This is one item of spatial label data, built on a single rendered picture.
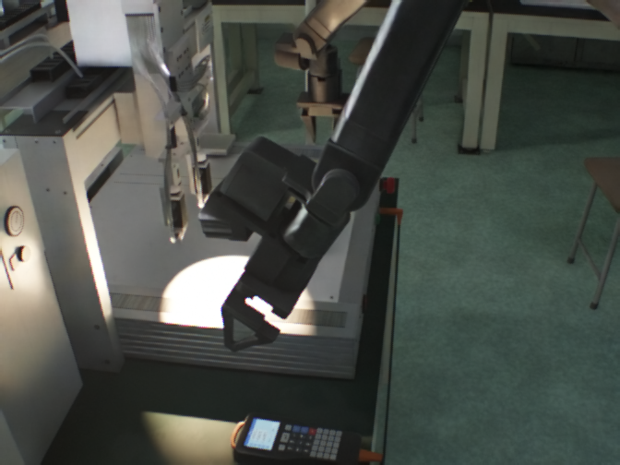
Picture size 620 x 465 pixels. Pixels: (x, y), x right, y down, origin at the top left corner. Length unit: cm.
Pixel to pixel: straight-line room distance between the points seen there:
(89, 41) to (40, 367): 53
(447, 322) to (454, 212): 77
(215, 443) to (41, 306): 35
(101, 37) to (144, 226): 47
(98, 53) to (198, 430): 64
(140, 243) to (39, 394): 43
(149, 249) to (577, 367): 156
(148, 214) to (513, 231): 192
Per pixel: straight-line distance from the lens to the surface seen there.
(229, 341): 79
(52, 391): 121
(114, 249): 145
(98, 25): 119
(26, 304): 110
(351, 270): 132
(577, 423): 229
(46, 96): 115
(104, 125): 119
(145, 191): 164
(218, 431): 118
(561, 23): 356
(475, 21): 351
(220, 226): 74
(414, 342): 245
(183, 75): 120
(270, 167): 68
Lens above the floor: 163
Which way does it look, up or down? 34 degrees down
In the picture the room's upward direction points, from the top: 1 degrees counter-clockwise
